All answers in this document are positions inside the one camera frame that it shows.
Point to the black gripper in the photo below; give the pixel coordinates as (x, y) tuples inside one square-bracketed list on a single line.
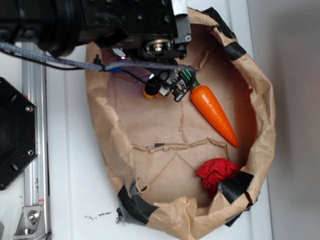
[(147, 30)]

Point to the yellow rubber duck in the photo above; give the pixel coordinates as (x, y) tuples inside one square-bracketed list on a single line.
[(150, 96)]

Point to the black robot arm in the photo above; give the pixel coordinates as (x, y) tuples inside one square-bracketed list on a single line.
[(45, 31)]

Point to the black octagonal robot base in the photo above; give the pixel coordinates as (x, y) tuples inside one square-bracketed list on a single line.
[(17, 133)]

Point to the orange plastic toy carrot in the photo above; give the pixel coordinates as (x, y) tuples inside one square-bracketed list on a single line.
[(205, 101)]

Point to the brown paper bag tray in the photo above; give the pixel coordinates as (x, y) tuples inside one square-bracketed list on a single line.
[(152, 149)]

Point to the crumpled red cloth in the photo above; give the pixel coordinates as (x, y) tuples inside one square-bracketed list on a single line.
[(215, 171)]

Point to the white tray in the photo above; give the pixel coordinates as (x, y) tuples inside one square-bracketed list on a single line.
[(83, 204)]

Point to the aluminium extrusion rail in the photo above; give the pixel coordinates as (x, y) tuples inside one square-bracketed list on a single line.
[(35, 220)]

